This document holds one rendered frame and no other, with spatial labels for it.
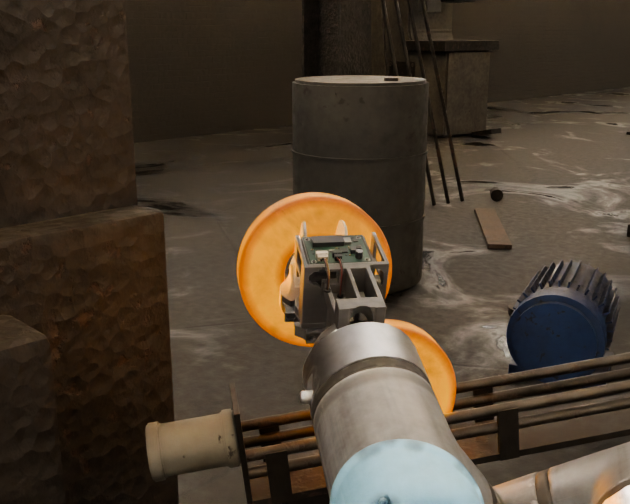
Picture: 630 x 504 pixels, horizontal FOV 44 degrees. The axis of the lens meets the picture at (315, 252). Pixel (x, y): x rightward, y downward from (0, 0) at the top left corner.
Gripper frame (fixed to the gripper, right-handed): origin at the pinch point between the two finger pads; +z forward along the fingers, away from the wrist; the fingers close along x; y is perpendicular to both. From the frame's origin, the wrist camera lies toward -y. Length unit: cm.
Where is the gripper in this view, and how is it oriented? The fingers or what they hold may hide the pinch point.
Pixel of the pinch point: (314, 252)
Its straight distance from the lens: 78.7
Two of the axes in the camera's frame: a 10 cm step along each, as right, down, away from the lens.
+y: 0.5, -8.5, -5.2
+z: -1.6, -5.2, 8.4
